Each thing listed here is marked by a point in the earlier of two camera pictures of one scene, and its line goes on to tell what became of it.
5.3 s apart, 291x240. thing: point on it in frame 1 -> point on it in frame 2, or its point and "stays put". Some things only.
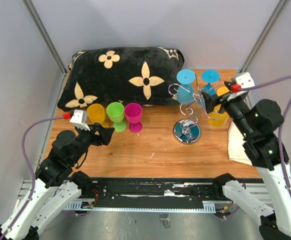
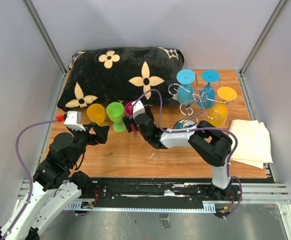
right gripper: (211, 101) -> (128, 121)
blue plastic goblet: (185, 91) stays put
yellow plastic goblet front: (215, 117) stays put
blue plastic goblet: (209, 76) stays put
